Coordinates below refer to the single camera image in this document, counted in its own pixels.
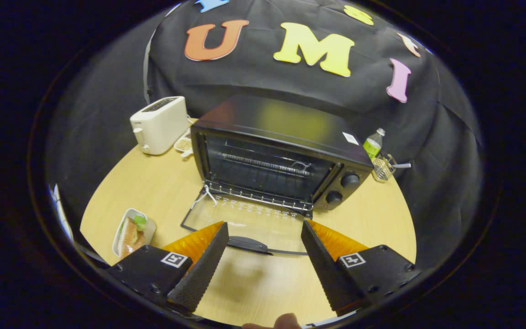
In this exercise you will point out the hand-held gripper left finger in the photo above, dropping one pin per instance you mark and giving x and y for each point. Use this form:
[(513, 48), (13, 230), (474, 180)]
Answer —
[(201, 269)]

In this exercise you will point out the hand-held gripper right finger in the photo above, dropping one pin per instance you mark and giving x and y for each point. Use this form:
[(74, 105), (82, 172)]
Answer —
[(324, 269)]

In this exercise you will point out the white bread sandwich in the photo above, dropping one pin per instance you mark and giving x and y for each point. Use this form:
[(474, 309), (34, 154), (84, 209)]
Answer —
[(130, 235)]

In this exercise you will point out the black toaster oven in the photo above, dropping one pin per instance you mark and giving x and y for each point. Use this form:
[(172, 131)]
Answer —
[(286, 123)]

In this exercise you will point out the white food tray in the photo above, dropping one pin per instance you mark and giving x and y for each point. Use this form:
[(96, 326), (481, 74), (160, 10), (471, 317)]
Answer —
[(149, 228)]

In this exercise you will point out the white pop-up toaster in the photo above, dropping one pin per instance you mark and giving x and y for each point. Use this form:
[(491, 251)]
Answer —
[(160, 123)]

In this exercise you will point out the green label water bottle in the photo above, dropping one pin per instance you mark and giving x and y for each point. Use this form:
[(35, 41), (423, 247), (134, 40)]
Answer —
[(372, 146)]

